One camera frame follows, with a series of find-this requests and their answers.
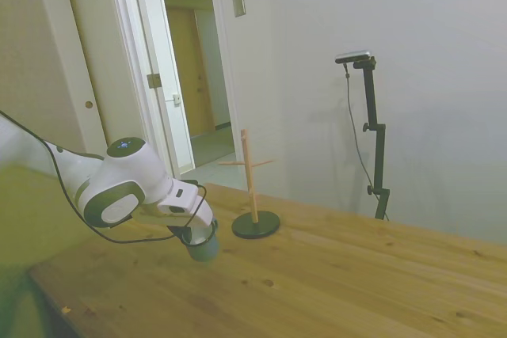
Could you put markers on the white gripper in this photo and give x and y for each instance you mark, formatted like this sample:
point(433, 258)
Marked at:
point(190, 205)

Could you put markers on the blue ceramic mug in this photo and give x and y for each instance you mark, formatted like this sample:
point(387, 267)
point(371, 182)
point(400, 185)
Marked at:
point(204, 253)

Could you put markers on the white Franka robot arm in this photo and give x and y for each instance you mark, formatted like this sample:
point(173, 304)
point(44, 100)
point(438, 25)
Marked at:
point(126, 172)

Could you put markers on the wooden mug tree black base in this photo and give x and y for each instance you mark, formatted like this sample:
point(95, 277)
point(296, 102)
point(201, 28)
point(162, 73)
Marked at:
point(253, 231)

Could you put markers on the metal door latch plate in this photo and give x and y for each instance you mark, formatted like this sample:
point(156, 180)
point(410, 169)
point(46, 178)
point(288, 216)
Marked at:
point(176, 99)

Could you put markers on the brown wooden hallway door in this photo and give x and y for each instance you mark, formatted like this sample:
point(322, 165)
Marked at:
point(186, 77)

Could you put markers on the metal door hinge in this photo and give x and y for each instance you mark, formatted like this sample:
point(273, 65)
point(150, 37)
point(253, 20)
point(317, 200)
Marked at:
point(153, 81)

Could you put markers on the round closet door pull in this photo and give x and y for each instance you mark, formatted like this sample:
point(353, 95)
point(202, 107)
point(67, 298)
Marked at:
point(89, 104)

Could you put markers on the white room door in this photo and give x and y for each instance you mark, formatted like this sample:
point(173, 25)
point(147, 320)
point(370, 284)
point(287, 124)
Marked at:
point(174, 57)

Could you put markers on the black camera stand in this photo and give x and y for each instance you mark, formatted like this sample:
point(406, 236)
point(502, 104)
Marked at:
point(381, 156)

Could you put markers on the metal wall switch plate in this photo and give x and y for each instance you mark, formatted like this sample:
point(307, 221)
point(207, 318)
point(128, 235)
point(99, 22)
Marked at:
point(238, 2)

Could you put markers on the grey stereo camera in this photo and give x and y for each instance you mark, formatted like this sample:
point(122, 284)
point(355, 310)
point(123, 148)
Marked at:
point(353, 56)

